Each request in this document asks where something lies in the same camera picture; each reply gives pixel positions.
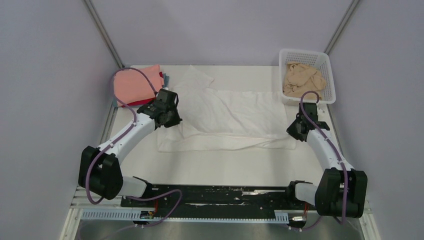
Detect white t-shirt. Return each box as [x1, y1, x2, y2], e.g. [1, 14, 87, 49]
[157, 66, 296, 153]

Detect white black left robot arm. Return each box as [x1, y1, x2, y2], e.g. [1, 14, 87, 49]
[78, 89, 182, 207]

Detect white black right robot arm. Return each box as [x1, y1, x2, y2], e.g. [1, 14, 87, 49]
[285, 102, 368, 219]

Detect red folded t-shirt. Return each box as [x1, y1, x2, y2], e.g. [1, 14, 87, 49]
[114, 70, 156, 106]

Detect pink folded t-shirt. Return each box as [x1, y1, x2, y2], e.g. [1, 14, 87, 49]
[113, 64, 164, 104]

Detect beige crumpled t-shirt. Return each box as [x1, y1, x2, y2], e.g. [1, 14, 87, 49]
[282, 61, 327, 100]

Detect white plastic laundry basket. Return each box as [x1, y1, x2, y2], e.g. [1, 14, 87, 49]
[278, 48, 336, 105]

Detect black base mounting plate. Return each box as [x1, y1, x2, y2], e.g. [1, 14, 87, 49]
[120, 184, 315, 220]

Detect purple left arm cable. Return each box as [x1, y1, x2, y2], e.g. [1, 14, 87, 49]
[84, 66, 184, 228]

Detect white slotted cable duct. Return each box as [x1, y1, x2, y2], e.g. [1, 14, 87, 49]
[80, 209, 290, 224]

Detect aluminium frame rail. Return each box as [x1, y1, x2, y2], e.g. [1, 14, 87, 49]
[69, 186, 373, 214]

